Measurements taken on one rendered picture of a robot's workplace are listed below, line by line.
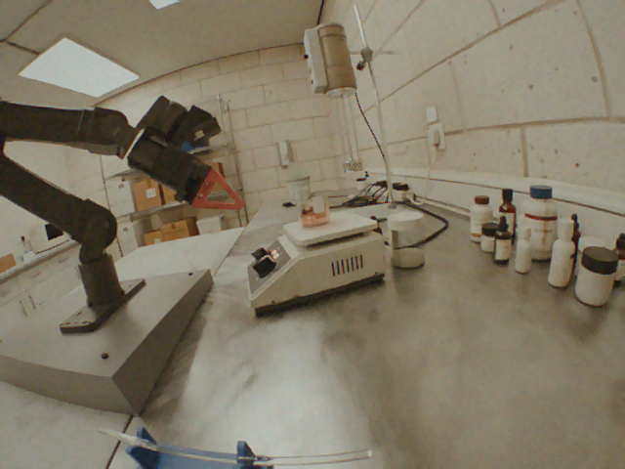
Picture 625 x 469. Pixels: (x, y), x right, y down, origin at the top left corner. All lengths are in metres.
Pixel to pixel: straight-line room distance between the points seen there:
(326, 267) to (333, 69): 0.60
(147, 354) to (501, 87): 0.77
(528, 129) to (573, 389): 0.50
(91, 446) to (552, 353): 0.42
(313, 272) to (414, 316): 0.14
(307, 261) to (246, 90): 2.72
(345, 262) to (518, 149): 0.47
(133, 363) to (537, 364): 0.37
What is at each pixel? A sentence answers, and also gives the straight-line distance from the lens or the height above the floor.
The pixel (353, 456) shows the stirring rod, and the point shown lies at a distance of 0.16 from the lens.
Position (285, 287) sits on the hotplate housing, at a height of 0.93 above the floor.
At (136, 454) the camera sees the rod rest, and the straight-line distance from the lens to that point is 0.22.
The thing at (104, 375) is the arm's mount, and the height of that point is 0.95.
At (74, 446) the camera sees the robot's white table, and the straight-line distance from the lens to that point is 0.31.
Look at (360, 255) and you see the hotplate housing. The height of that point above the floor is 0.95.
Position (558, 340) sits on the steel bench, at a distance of 0.31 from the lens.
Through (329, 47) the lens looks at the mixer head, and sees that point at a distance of 0.84.
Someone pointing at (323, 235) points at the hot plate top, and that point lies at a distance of 0.35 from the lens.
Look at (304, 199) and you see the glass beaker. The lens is 0.38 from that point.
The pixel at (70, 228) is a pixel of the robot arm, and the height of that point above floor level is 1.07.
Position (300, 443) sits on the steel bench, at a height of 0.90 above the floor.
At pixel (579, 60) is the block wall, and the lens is 0.56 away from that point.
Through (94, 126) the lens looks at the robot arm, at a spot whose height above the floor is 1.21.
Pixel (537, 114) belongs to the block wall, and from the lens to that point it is 0.61.
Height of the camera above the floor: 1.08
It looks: 15 degrees down
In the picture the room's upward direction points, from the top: 9 degrees counter-clockwise
